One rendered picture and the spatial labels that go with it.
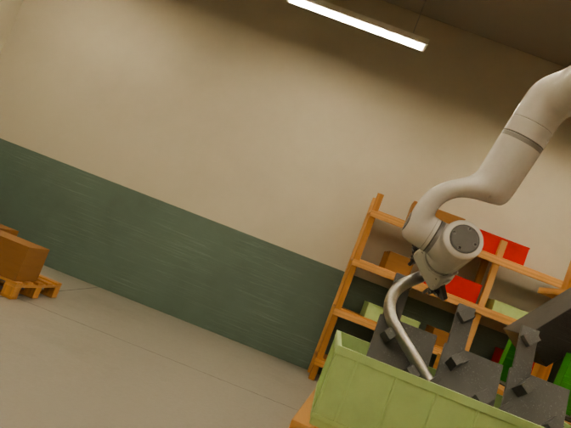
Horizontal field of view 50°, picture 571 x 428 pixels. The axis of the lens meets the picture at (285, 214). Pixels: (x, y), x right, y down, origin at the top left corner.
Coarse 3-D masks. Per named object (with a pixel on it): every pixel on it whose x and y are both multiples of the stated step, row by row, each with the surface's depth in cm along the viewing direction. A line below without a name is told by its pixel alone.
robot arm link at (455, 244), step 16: (448, 224) 128; (464, 224) 124; (432, 240) 127; (448, 240) 123; (464, 240) 123; (480, 240) 123; (432, 256) 129; (448, 256) 124; (464, 256) 122; (448, 272) 132
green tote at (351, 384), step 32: (352, 352) 125; (320, 384) 137; (352, 384) 125; (384, 384) 124; (416, 384) 123; (320, 416) 124; (352, 416) 124; (384, 416) 123; (416, 416) 123; (448, 416) 122; (480, 416) 122; (512, 416) 121
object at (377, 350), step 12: (396, 276) 157; (396, 312) 154; (384, 324) 152; (408, 324) 153; (372, 336) 152; (420, 336) 152; (432, 336) 152; (372, 348) 150; (384, 348) 150; (396, 348) 150; (420, 348) 151; (432, 348) 151; (384, 360) 149; (396, 360) 150; (408, 360) 150
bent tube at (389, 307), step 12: (408, 276) 152; (420, 276) 152; (396, 288) 150; (408, 288) 152; (384, 300) 151; (396, 300) 150; (384, 312) 149; (396, 324) 147; (396, 336) 147; (408, 336) 147; (408, 348) 146; (420, 360) 145; (420, 372) 144
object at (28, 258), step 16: (0, 224) 582; (0, 240) 503; (16, 240) 511; (0, 256) 501; (16, 256) 501; (32, 256) 512; (0, 272) 500; (16, 272) 499; (32, 272) 522; (16, 288) 499; (32, 288) 531; (48, 288) 566
